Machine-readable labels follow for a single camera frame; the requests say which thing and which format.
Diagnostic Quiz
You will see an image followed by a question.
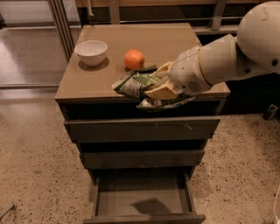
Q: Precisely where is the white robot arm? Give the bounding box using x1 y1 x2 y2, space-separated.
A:
144 1 280 100

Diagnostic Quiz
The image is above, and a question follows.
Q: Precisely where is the top grey drawer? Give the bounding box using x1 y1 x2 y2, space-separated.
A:
64 116 220 143

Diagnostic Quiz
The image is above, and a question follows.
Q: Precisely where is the small dark floor device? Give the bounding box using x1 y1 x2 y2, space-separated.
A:
262 104 279 121

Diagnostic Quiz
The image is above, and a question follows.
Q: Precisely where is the middle grey drawer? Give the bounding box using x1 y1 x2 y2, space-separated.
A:
81 150 204 170

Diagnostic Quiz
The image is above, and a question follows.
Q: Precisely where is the bottom grey drawer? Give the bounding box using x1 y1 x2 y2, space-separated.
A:
83 169 206 224

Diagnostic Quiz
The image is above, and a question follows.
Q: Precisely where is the metal shelving frame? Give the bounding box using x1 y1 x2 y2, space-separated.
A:
47 0 280 62

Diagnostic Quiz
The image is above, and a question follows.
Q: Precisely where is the orange fruit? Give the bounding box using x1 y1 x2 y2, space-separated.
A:
124 49 144 69

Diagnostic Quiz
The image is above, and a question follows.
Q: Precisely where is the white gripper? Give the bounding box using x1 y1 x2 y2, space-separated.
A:
144 46 212 100

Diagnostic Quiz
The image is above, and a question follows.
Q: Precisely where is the grey drawer cabinet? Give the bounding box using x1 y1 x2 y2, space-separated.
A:
55 24 229 224

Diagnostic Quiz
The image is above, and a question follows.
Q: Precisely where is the grey drawer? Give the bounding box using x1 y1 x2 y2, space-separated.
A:
83 169 206 224
64 116 220 143
81 150 204 170

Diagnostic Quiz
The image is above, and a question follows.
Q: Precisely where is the white ceramic bowl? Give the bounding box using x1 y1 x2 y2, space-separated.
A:
74 40 108 67

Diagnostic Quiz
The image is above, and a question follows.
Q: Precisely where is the green jalapeno chip bag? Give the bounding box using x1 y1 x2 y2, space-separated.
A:
112 66 194 112

